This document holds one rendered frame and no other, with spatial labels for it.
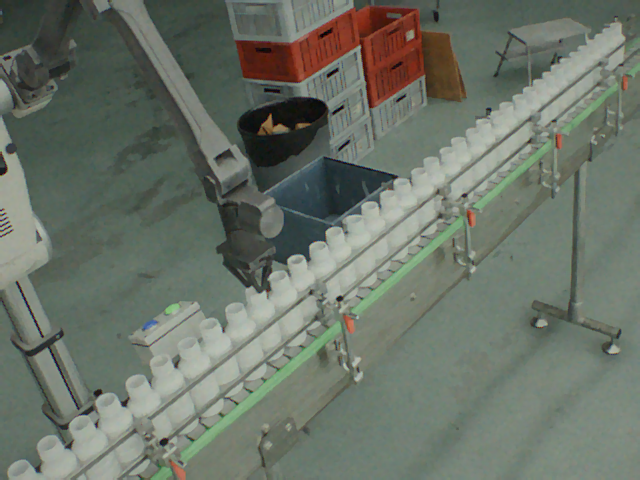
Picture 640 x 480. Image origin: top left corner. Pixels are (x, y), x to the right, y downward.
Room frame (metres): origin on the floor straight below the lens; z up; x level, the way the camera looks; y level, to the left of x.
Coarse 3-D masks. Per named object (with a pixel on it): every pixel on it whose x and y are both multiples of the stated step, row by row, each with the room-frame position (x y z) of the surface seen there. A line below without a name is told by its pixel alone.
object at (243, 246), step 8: (224, 232) 1.16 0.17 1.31; (232, 232) 1.14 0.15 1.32; (240, 232) 1.14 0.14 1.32; (248, 232) 1.14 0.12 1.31; (232, 240) 1.14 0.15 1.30; (240, 240) 1.14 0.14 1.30; (248, 240) 1.14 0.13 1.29; (256, 240) 1.15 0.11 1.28; (216, 248) 1.18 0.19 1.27; (224, 248) 1.17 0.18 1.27; (232, 248) 1.15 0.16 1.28; (240, 248) 1.14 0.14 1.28; (248, 248) 1.14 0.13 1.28; (256, 248) 1.15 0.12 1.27; (264, 248) 1.15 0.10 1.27; (272, 248) 1.14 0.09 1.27; (232, 256) 1.14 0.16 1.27; (240, 256) 1.14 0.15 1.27; (248, 256) 1.13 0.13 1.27; (256, 256) 1.12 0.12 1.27; (248, 264) 1.11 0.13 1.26; (256, 264) 1.11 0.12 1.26
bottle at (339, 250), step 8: (328, 232) 1.33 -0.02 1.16; (336, 232) 1.34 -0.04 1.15; (328, 240) 1.31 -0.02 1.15; (336, 240) 1.31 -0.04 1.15; (328, 248) 1.32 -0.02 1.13; (336, 248) 1.31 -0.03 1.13; (344, 248) 1.31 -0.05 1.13; (336, 256) 1.30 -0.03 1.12; (344, 256) 1.30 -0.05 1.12; (336, 264) 1.30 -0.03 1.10; (352, 264) 1.31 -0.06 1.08; (344, 272) 1.30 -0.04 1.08; (352, 272) 1.31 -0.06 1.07; (344, 280) 1.30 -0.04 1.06; (352, 280) 1.30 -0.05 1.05; (344, 288) 1.30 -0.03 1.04; (352, 296) 1.30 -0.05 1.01
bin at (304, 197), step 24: (312, 168) 2.11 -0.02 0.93; (336, 168) 2.11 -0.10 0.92; (360, 168) 2.03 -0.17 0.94; (264, 192) 1.97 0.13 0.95; (288, 192) 2.03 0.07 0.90; (312, 192) 2.10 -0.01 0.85; (336, 192) 2.12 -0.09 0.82; (360, 192) 2.04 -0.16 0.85; (288, 216) 1.85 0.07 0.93; (312, 216) 2.09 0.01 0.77; (336, 216) 2.12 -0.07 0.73; (288, 240) 1.86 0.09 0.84; (312, 240) 1.78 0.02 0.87
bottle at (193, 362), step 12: (180, 348) 1.04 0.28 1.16; (192, 348) 1.03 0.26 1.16; (180, 360) 1.05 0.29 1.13; (192, 360) 1.03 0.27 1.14; (204, 360) 1.03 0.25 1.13; (192, 372) 1.01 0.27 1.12; (204, 384) 1.02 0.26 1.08; (216, 384) 1.04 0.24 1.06; (192, 396) 1.02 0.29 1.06; (204, 396) 1.01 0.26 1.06; (216, 408) 1.02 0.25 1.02
